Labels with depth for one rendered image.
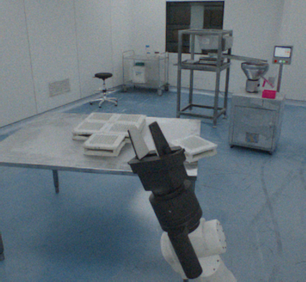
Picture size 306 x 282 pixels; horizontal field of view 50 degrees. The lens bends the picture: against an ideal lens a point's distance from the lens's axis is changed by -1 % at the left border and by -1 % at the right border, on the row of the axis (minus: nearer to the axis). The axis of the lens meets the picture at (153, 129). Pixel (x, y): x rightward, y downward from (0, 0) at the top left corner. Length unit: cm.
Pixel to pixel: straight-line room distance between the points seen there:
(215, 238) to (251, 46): 667
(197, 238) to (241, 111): 389
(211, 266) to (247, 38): 664
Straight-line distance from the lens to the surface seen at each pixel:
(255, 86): 465
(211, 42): 531
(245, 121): 452
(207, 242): 67
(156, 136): 59
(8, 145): 267
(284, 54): 467
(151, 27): 797
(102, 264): 272
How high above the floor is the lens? 181
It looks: 20 degrees down
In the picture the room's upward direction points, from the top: straight up
